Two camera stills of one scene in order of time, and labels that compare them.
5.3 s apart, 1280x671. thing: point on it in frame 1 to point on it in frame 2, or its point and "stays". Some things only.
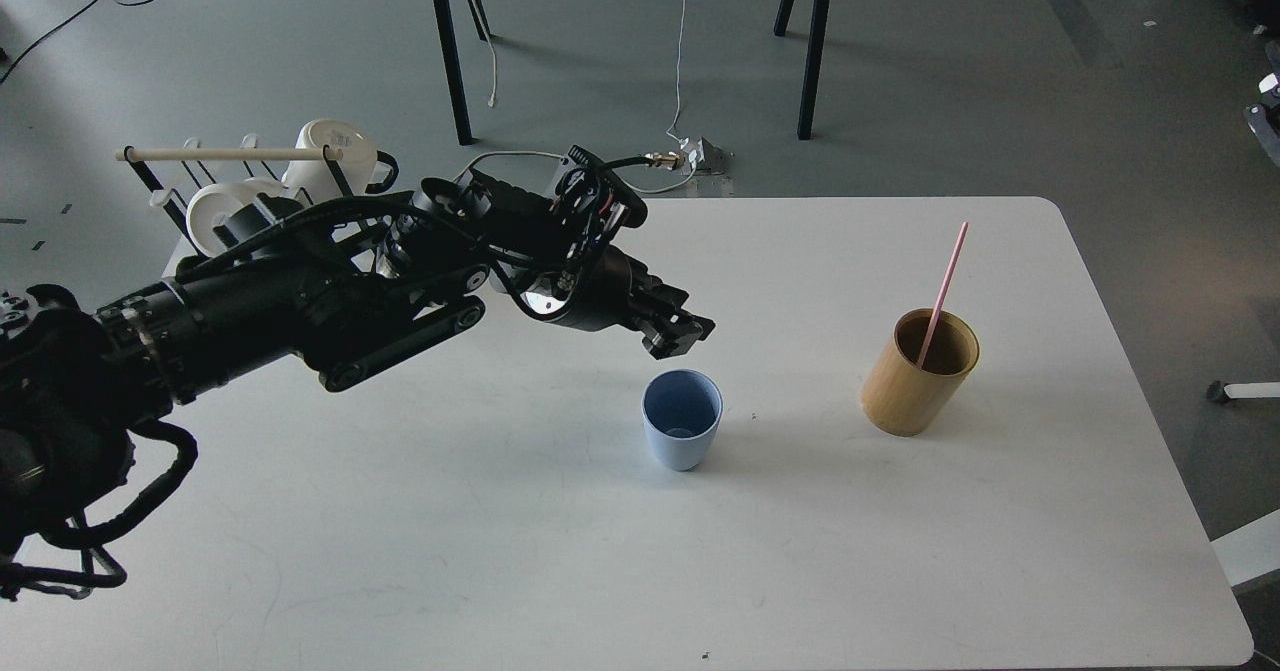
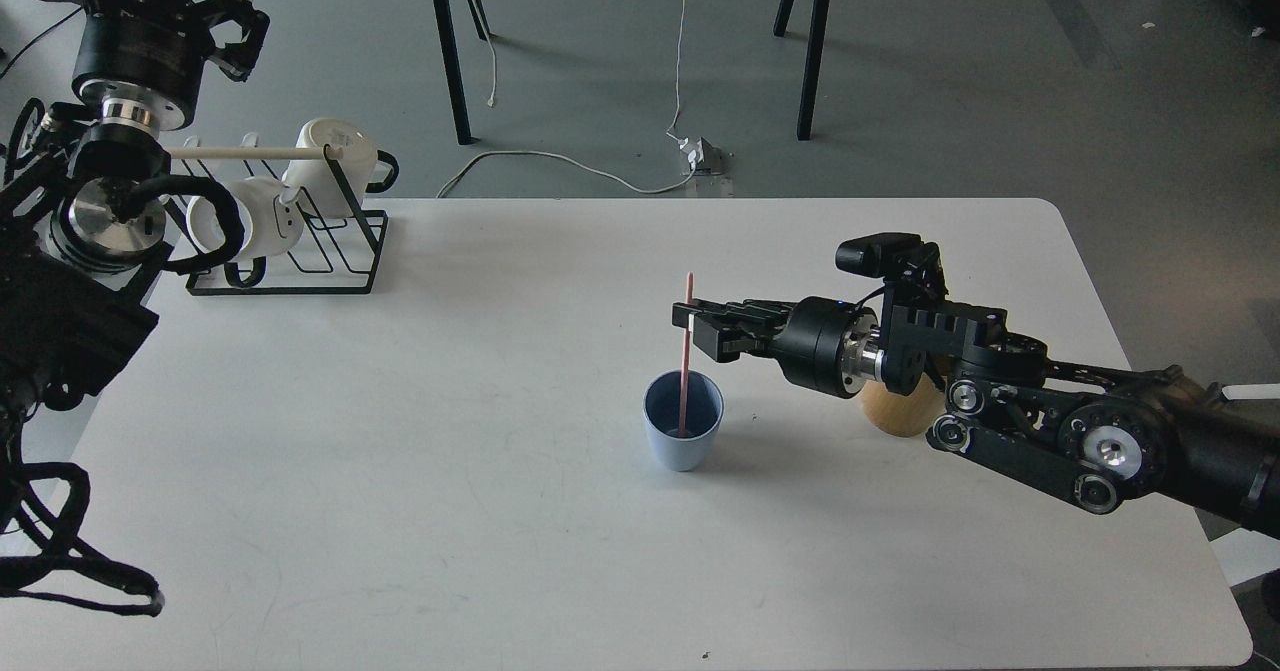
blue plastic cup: [681, 412] stays
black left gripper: [616, 293] to [142, 50]
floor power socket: [704, 156] stays
